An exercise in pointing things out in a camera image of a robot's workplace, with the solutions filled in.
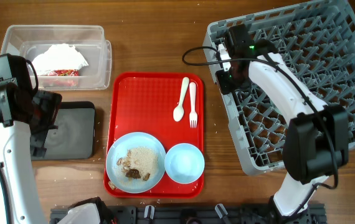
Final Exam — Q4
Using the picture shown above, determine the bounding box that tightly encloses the white paper napkin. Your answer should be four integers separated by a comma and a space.
32, 44, 89, 76

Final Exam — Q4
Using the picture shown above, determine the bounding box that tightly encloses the grey dishwasher rack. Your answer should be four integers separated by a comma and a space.
203, 1, 355, 175

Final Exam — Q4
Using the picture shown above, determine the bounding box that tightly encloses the red candy wrapper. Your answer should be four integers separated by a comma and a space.
42, 69, 79, 88

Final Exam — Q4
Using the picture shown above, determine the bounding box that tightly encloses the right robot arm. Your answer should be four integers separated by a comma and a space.
216, 24, 349, 223

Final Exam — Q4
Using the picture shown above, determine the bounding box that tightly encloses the large light blue plate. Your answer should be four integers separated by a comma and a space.
105, 132, 166, 194

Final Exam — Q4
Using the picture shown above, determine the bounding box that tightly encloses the white plastic fork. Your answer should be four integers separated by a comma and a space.
189, 82, 198, 128

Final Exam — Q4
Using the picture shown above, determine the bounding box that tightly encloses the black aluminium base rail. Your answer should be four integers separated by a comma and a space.
49, 203, 327, 224

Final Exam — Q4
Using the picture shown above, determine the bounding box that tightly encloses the red plastic serving tray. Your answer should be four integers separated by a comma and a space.
103, 72, 204, 198

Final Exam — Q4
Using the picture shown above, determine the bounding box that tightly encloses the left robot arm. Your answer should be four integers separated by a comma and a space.
0, 54, 95, 223

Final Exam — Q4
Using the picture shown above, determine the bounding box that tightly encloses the white plastic spoon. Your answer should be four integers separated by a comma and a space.
173, 77, 189, 122

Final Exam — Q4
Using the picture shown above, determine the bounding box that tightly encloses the clear plastic waste bin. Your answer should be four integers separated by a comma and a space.
1, 25, 111, 91

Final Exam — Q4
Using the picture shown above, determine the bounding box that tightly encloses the food scrap on tray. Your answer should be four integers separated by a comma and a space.
108, 181, 116, 190

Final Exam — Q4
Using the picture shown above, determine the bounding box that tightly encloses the black rectangular tray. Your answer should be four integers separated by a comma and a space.
31, 101, 95, 161

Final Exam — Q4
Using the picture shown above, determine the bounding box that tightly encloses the small light blue bowl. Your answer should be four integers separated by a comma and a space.
164, 143, 205, 184

